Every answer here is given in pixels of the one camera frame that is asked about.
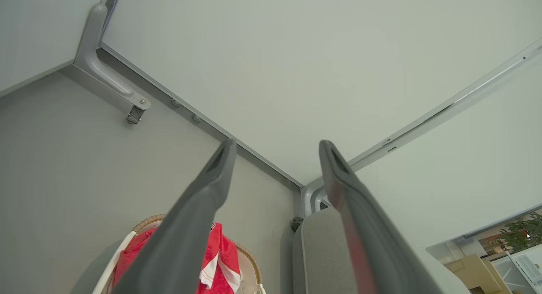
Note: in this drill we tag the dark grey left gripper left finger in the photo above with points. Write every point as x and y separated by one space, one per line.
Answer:
186 226

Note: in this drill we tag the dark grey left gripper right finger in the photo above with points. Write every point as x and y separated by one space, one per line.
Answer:
360 217

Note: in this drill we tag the red and white garment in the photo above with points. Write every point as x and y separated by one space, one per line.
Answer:
221 253

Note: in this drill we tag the grey fabric sofa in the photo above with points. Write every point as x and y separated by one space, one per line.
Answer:
322 251

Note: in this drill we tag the white laundry basket wicker rim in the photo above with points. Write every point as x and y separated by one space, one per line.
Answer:
250 260

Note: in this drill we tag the small caster wheel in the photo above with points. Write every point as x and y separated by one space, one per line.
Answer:
135 115

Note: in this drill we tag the light wooden cabinet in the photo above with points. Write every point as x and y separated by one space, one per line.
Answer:
474 273

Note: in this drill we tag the aluminium baseboard strip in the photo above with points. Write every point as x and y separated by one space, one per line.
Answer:
178 95

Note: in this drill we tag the green leafy plant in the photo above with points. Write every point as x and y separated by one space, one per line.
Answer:
518 234

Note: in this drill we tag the white perforated panel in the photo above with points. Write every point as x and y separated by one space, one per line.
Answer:
529 266

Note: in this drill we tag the grey metal support leg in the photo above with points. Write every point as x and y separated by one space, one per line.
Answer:
95 61

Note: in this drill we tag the small round wall bumper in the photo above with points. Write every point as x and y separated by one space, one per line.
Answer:
196 118
175 102

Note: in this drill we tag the aluminium partition rail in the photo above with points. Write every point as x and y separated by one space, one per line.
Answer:
444 107

